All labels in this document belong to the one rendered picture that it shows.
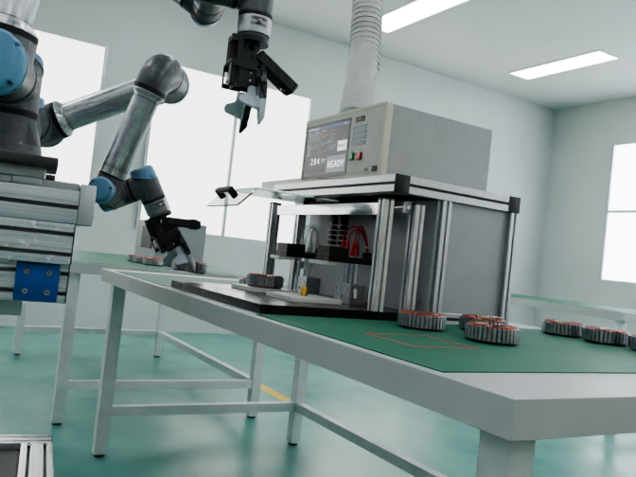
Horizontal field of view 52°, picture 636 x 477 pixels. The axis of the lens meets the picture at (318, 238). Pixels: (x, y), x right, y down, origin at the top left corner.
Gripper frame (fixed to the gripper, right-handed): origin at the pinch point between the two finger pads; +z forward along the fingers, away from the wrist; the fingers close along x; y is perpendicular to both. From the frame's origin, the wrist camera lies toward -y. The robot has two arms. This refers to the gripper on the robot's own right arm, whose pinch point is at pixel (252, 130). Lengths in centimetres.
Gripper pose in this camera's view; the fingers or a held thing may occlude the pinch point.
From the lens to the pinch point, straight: 146.8
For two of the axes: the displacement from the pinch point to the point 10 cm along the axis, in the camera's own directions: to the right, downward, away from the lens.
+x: 3.9, 0.1, -9.2
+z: -1.1, 9.9, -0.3
